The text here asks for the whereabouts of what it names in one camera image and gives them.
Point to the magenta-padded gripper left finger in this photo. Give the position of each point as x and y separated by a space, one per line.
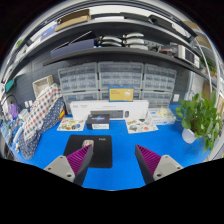
61 166

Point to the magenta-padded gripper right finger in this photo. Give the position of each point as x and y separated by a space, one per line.
165 165

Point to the black mouse pad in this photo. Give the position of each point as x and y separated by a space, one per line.
101 153

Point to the navy polka dot cloth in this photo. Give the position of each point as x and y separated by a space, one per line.
43 128

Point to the white sticker sheet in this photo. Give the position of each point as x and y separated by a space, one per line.
141 126
71 124

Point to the cream disposable glove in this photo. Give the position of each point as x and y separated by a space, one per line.
163 112

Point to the small black product box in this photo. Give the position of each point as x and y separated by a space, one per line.
97 121

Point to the white keyboard packaging box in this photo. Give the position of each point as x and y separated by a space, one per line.
80 109

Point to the green plant in white pot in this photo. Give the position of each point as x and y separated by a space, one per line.
200 116

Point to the white storage crate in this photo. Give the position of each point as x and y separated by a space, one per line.
42 86

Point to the yellow and blue box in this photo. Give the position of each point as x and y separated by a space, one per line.
121 94

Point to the white metal shelf rack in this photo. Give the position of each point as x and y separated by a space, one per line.
213 70

